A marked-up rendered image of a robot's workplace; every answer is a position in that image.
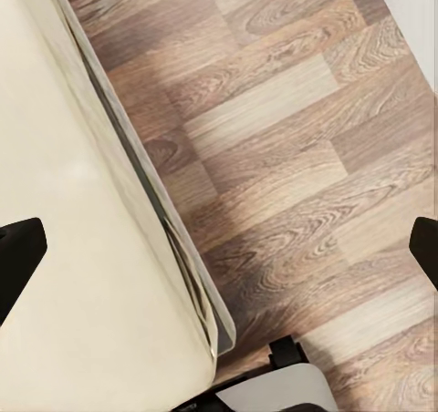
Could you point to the bed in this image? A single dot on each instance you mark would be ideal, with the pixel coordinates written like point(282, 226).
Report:
point(121, 314)

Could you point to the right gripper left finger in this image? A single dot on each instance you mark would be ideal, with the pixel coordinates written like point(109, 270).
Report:
point(23, 245)

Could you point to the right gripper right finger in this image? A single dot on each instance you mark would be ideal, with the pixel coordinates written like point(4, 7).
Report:
point(423, 245)

